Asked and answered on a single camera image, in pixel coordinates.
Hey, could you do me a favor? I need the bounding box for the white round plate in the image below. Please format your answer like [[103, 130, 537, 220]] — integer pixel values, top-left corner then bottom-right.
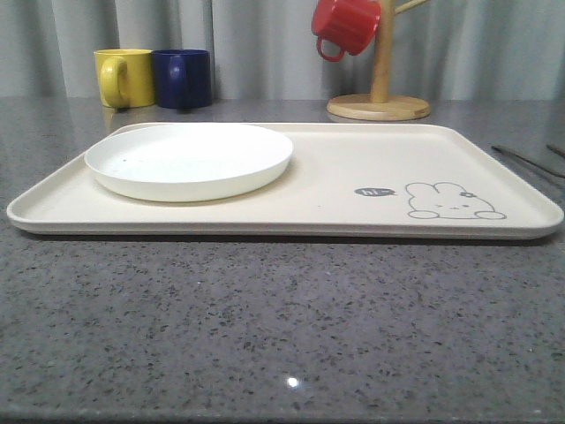
[[84, 123, 294, 202]]

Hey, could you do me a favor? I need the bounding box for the silver metal fork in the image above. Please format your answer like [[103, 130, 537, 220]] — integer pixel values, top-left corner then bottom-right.
[[491, 145, 564, 178]]

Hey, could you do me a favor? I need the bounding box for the cream rabbit serving tray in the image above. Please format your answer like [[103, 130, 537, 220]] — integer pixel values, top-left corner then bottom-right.
[[7, 123, 564, 239]]

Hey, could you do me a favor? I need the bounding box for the wooden mug tree stand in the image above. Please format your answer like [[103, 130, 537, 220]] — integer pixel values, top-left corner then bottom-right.
[[327, 0, 431, 121]]

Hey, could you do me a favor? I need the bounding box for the dark blue mug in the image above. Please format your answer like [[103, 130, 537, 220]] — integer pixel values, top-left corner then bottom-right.
[[151, 49, 213, 109]]

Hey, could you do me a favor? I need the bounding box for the red ribbed mug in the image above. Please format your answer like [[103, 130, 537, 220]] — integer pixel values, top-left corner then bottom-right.
[[311, 0, 381, 62]]

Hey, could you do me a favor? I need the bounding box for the yellow mug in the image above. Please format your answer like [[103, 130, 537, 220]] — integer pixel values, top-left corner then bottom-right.
[[94, 49, 155, 109]]

